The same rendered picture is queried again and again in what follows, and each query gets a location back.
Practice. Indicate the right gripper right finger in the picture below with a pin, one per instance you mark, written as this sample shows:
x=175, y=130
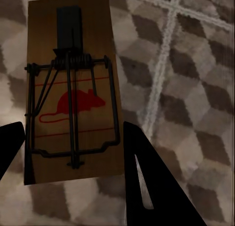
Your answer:
x=171, y=205

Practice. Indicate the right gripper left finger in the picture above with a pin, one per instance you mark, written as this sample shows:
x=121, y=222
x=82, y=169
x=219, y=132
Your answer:
x=12, y=136

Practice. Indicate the mousetrap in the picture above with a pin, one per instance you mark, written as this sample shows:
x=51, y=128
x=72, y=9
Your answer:
x=73, y=120

